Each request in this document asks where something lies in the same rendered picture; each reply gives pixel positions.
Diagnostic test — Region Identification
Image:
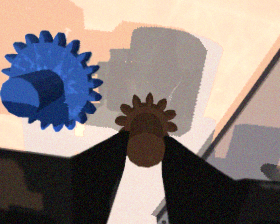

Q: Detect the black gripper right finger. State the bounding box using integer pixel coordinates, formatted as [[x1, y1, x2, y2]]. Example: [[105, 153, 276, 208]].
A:
[[162, 136, 280, 224]]

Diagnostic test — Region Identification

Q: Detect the blue gear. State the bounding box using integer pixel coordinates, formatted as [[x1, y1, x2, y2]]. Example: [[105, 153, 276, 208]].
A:
[[0, 30, 103, 132]]

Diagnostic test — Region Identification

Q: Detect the brown gear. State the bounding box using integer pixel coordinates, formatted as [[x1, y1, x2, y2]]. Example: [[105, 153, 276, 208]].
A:
[[115, 93, 178, 168]]

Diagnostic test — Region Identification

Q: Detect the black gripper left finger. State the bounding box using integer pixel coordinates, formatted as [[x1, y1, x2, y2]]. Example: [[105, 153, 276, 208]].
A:
[[0, 130, 130, 224]]

